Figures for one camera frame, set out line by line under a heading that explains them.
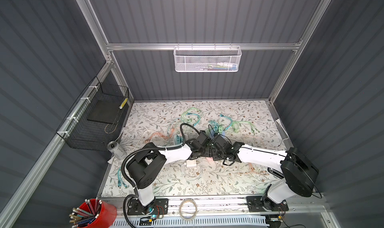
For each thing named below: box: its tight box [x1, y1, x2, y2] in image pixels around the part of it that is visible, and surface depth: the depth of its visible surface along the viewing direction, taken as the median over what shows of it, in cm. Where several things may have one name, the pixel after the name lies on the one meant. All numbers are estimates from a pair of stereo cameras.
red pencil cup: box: [77, 198, 117, 228], surface depth 63 cm
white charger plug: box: [186, 159, 197, 168], surface depth 86 cm
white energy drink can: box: [107, 140, 127, 160], surface depth 82 cm
